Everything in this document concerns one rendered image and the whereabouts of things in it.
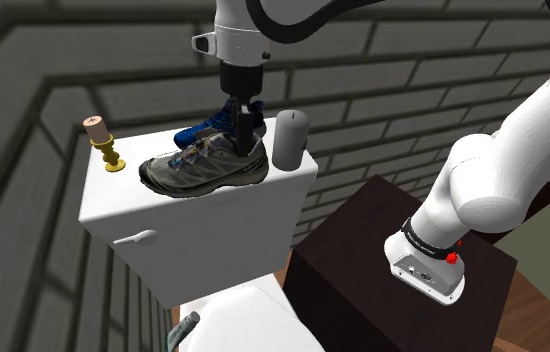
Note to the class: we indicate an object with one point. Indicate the candle on gold holder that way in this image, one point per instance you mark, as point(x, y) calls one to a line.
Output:
point(104, 144)

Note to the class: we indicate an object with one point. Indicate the grey cylinder candle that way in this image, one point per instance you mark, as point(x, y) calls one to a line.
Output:
point(289, 141)

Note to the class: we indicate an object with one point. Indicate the grey sneaker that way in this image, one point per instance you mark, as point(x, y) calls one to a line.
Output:
point(204, 168)

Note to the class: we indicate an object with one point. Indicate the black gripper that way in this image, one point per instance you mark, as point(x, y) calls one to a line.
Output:
point(241, 80)

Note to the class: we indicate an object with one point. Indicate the grey green tube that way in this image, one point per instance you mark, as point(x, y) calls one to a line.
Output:
point(181, 331)

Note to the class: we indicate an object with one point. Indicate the blue sneaker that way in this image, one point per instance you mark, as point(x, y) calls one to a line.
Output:
point(206, 131)

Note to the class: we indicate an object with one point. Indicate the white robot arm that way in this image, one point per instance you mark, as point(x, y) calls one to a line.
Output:
point(499, 161)

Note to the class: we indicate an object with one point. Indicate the dark brown robot stand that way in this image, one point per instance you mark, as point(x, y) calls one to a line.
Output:
point(367, 273)

